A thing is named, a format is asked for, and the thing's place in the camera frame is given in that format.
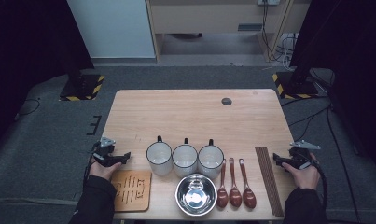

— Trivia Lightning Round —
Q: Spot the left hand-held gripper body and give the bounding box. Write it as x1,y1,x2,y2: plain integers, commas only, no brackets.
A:
92,136,117,168

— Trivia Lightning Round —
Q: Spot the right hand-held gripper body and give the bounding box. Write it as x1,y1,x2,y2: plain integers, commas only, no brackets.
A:
288,139,322,171

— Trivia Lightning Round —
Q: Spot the row of wooden chopsticks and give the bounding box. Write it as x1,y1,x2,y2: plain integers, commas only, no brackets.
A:
254,146,285,217

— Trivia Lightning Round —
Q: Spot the square wooden coaster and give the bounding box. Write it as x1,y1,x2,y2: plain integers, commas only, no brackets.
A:
110,170,153,213

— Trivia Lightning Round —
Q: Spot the white ribbed mug black rim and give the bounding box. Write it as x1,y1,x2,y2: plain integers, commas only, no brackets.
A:
197,138,225,180
172,137,199,179
146,135,174,176

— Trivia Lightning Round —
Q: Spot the reddish brown wooden spoon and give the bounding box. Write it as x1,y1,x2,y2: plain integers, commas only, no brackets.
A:
228,157,243,208
238,158,258,209
216,158,230,209

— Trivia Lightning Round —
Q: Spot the shiny steel bowl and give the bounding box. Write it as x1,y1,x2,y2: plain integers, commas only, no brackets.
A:
174,173,218,217

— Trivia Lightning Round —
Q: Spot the person's left hand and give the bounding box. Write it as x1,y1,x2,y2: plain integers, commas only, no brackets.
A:
89,158,122,182

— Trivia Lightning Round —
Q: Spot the person's right hand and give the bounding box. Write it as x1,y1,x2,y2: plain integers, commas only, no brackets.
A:
282,152,321,190

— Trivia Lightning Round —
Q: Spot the black stand with striped base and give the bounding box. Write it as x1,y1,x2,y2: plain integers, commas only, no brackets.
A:
59,69,105,102
272,62,319,100

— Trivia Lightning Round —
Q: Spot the black curtain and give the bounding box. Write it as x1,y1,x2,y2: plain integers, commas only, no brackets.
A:
0,0,95,150
289,0,376,175

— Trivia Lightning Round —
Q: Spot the white cabinet panel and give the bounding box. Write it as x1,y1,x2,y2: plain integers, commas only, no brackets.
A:
66,0,156,59

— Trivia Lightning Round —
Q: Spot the dark object under desk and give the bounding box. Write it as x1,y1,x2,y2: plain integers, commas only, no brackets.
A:
170,32,203,40

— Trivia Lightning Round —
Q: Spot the light wooden desk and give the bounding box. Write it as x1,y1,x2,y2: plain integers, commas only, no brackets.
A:
145,0,313,63

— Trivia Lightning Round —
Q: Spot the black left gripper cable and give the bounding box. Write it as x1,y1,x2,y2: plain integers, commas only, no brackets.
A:
82,146,100,185

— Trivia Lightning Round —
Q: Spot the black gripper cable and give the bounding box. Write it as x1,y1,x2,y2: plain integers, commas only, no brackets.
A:
82,146,100,185
310,155,329,213

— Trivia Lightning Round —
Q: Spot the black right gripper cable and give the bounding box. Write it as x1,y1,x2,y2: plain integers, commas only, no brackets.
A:
310,155,329,213

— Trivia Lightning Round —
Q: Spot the black floor cable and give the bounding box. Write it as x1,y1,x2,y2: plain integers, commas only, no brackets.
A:
280,95,329,108
14,97,41,120
287,105,331,127
325,105,361,224

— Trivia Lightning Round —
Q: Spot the white cable bundle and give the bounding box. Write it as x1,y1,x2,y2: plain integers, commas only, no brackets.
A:
278,32,299,71

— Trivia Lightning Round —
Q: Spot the black hanging cable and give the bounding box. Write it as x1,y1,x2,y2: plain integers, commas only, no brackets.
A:
261,0,278,62

